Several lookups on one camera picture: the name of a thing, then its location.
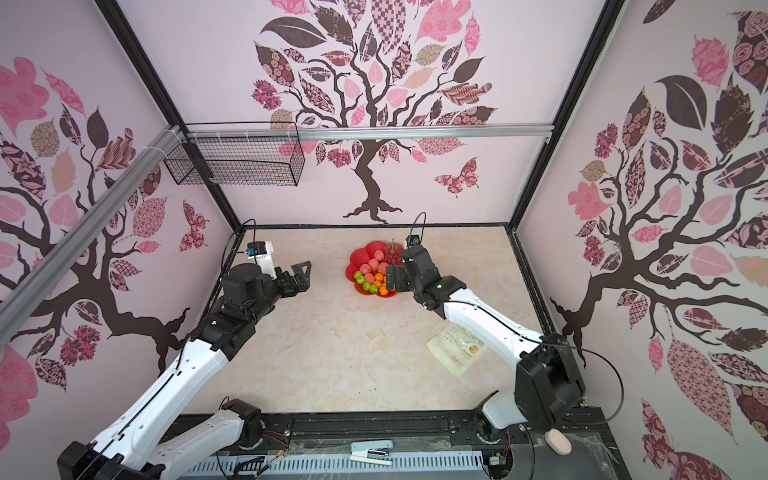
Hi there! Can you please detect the purple fake grape bunch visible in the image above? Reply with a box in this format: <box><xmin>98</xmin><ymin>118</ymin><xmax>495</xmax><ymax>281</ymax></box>
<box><xmin>384</xmin><ymin>242</ymin><xmax>404</xmax><ymax>266</ymax></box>

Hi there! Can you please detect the aluminium rail bar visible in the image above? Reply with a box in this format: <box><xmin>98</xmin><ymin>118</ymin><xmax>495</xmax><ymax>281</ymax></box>
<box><xmin>1</xmin><ymin>125</ymin><xmax>184</xmax><ymax>345</ymax></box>
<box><xmin>186</xmin><ymin>123</ymin><xmax>554</xmax><ymax>141</ymax></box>

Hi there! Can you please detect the aluminium rail bar back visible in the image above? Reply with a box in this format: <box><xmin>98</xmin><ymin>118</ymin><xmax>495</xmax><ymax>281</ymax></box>
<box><xmin>186</xmin><ymin>123</ymin><xmax>554</xmax><ymax>141</ymax></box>

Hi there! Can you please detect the red flower fruit bowl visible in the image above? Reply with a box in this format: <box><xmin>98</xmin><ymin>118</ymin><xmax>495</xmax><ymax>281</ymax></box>
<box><xmin>345</xmin><ymin>241</ymin><xmax>396</xmax><ymax>298</ymax></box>

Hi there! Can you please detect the black wire basket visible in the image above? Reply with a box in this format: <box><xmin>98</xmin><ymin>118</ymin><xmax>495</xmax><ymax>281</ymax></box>
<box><xmin>164</xmin><ymin>120</ymin><xmax>305</xmax><ymax>187</ymax></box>

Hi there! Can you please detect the aluminium rail bar left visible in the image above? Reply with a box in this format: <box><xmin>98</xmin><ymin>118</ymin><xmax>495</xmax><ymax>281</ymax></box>
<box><xmin>1</xmin><ymin>125</ymin><xmax>184</xmax><ymax>345</ymax></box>

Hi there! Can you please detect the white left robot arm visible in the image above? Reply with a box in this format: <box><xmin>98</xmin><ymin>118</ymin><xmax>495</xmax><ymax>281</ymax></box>
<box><xmin>57</xmin><ymin>260</ymin><xmax>312</xmax><ymax>479</ymax></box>

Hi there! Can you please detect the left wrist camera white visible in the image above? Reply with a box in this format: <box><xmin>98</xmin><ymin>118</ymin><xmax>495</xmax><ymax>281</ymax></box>
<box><xmin>246</xmin><ymin>241</ymin><xmax>277</xmax><ymax>279</ymax></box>

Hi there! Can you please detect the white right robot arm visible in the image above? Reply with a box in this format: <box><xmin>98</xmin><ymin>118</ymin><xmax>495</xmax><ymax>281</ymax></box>
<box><xmin>385</xmin><ymin>245</ymin><xmax>586</xmax><ymax>432</ymax></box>

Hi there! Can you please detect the black base platform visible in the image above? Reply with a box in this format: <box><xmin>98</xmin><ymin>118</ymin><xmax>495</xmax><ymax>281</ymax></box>
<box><xmin>164</xmin><ymin>407</ymin><xmax>630</xmax><ymax>479</ymax></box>

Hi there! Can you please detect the green white food pouch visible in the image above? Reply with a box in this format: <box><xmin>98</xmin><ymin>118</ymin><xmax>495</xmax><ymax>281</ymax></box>
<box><xmin>426</xmin><ymin>323</ymin><xmax>488</xmax><ymax>377</ymax></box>

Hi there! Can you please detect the white slotted cable duct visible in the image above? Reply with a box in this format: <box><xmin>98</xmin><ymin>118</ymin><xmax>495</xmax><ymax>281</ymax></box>
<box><xmin>183</xmin><ymin>451</ymin><xmax>488</xmax><ymax>479</ymax></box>

